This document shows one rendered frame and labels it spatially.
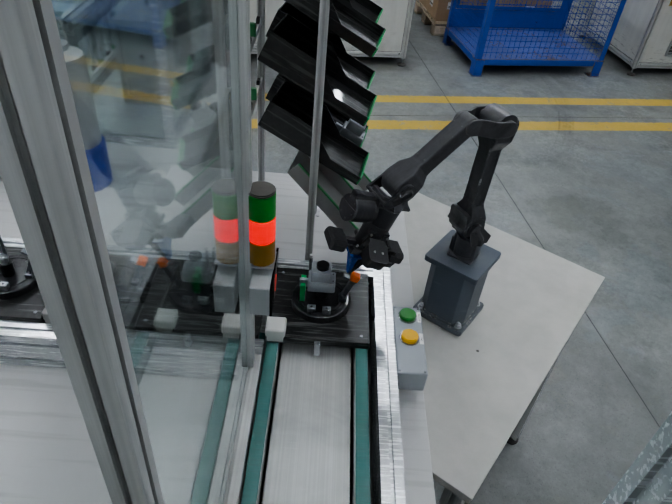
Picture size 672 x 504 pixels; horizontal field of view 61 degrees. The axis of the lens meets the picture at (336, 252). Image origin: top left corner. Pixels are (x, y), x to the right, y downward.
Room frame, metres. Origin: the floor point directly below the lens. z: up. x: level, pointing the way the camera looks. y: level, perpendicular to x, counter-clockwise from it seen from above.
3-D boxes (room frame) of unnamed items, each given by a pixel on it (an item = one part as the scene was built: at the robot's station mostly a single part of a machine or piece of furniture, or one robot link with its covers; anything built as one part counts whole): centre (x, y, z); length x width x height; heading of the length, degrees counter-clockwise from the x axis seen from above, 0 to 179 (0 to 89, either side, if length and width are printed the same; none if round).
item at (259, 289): (0.81, 0.14, 1.29); 0.12 x 0.05 x 0.25; 2
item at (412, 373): (0.93, -0.19, 0.93); 0.21 x 0.07 x 0.06; 2
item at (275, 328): (0.90, 0.12, 0.97); 0.05 x 0.05 x 0.04; 2
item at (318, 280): (1.01, 0.04, 1.06); 0.08 x 0.04 x 0.07; 92
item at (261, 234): (0.81, 0.14, 1.33); 0.05 x 0.05 x 0.05
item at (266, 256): (0.81, 0.14, 1.28); 0.05 x 0.05 x 0.05
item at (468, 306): (1.14, -0.32, 0.96); 0.15 x 0.15 x 0.20; 57
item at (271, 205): (0.81, 0.14, 1.38); 0.05 x 0.05 x 0.05
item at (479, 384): (1.17, -0.28, 0.84); 0.90 x 0.70 x 0.03; 147
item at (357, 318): (1.01, 0.03, 0.96); 0.24 x 0.24 x 0.02; 2
